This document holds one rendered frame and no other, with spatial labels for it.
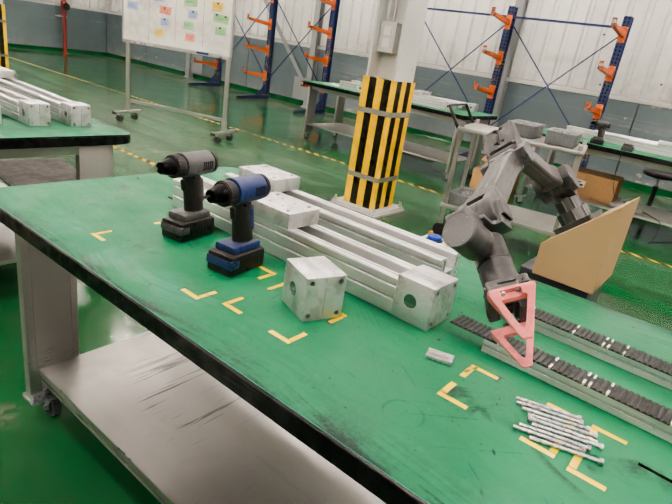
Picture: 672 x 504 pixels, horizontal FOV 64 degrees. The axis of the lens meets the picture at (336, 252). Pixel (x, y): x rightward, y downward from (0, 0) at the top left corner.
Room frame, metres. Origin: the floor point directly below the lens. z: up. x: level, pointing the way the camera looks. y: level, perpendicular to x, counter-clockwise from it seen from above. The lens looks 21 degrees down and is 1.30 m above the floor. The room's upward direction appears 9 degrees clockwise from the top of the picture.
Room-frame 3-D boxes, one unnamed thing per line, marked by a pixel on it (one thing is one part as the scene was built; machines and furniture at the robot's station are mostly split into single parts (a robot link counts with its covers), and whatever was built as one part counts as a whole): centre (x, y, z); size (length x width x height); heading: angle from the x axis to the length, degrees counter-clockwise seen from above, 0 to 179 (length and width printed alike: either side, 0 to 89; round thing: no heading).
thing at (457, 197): (4.21, -1.23, 0.50); 1.03 x 0.55 x 1.01; 66
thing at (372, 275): (1.31, 0.15, 0.82); 0.80 x 0.10 x 0.09; 53
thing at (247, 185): (1.11, 0.24, 0.89); 0.20 x 0.08 x 0.22; 152
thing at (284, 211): (1.31, 0.15, 0.87); 0.16 x 0.11 x 0.07; 53
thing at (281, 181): (1.61, 0.24, 0.87); 0.16 x 0.11 x 0.07; 53
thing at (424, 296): (1.05, -0.21, 0.83); 0.12 x 0.09 x 0.10; 143
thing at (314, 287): (1.00, 0.02, 0.83); 0.11 x 0.10 x 0.10; 122
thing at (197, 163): (1.27, 0.40, 0.89); 0.20 x 0.08 x 0.22; 152
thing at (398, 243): (1.46, 0.04, 0.82); 0.80 x 0.10 x 0.09; 53
